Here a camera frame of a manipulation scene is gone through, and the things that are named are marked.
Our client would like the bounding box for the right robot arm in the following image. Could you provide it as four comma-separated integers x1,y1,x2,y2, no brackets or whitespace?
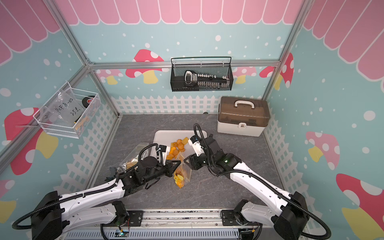
185,124,332,240

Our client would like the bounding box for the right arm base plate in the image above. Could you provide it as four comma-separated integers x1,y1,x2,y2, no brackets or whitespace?
220,210,259,227

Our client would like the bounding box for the white wire wall basket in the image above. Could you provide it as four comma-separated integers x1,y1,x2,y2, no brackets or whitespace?
33,82,102,139

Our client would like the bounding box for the clear labelled plastic bag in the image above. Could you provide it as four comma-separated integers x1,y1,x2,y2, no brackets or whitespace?
45,88,85,128

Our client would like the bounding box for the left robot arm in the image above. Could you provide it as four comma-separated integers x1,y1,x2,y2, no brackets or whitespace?
12,144,181,240

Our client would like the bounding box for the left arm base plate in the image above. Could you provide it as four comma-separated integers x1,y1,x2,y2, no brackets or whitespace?
121,210,144,227

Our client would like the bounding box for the brown lid storage box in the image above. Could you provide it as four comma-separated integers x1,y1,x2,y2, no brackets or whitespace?
217,97,271,137

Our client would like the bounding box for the pile of poured cookies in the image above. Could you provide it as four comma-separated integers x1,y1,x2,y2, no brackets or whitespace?
166,137,189,160

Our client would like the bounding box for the white plastic tray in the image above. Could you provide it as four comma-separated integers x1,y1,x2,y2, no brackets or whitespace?
153,130,195,162

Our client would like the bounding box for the socket set in basket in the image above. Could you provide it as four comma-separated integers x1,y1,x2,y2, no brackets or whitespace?
184,71,231,91

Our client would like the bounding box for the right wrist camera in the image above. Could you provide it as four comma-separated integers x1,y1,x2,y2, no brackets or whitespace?
188,135,204,157

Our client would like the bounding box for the black tape roll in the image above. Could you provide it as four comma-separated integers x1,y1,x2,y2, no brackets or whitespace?
82,96,95,108

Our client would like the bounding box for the black wire mesh basket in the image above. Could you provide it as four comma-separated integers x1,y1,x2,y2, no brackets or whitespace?
170,57,234,92

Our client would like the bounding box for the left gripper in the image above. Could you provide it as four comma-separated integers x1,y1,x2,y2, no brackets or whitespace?
143,159,182,185

